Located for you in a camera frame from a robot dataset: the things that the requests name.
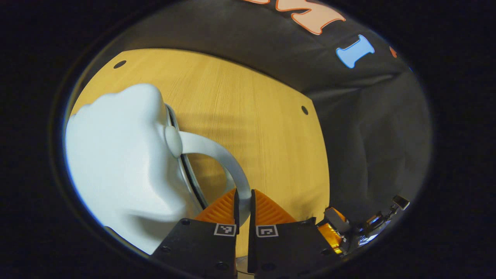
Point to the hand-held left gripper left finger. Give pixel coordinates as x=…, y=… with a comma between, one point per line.
x=236, y=209

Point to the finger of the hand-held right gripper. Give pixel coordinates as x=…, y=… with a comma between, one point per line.
x=335, y=221

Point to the light blue suitcase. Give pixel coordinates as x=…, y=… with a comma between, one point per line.
x=124, y=155

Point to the black backdrop cloth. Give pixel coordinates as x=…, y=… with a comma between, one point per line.
x=348, y=116

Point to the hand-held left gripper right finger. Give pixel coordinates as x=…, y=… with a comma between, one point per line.
x=252, y=209

